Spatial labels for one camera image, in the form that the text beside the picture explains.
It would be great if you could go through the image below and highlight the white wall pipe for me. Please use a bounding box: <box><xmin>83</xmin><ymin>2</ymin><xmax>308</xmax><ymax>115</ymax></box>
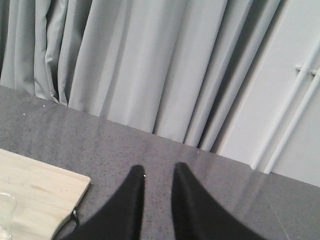
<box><xmin>263</xmin><ymin>79</ymin><xmax>320</xmax><ymax>175</ymax></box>
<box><xmin>250</xmin><ymin>36</ymin><xmax>320</xmax><ymax>170</ymax></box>

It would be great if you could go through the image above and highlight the grey curtain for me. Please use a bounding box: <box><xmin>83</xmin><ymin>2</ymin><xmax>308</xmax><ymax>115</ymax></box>
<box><xmin>0</xmin><ymin>0</ymin><xmax>281</xmax><ymax>151</ymax></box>

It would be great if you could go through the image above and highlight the black board strap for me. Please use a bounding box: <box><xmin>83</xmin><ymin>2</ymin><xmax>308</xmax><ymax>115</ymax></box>
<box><xmin>71</xmin><ymin>206</ymin><xmax>80</xmax><ymax>226</ymax></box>

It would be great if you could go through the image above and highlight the clear glass beaker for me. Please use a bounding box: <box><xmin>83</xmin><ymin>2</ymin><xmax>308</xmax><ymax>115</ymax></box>
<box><xmin>0</xmin><ymin>192</ymin><xmax>17</xmax><ymax>240</ymax></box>

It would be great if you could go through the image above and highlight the wooden cutting board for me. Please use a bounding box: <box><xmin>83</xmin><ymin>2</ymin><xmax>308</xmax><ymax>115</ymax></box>
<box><xmin>0</xmin><ymin>149</ymin><xmax>91</xmax><ymax>240</ymax></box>

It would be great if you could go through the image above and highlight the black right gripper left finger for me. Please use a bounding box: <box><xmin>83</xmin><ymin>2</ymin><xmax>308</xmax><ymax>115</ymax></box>
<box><xmin>63</xmin><ymin>164</ymin><xmax>145</xmax><ymax>240</ymax></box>

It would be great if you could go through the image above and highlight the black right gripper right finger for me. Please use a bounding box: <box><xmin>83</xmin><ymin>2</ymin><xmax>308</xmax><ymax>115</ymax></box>
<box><xmin>170</xmin><ymin>161</ymin><xmax>280</xmax><ymax>240</ymax></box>

